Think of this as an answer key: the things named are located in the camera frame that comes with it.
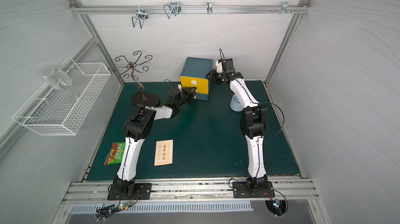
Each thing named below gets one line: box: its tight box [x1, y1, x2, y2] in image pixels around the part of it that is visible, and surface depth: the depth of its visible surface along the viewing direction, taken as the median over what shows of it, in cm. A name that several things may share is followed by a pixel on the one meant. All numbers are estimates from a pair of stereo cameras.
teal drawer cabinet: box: [179, 56, 214, 102], surface depth 101 cm
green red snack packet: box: [104, 142, 126, 166], surface depth 84 cm
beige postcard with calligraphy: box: [154, 139, 174, 167], surface depth 88 cm
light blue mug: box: [229, 94, 244, 112], surface depth 104 cm
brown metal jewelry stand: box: [108, 51, 160, 107], surface depth 92 cm
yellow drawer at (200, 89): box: [188, 85, 209, 95], surface depth 103 cm
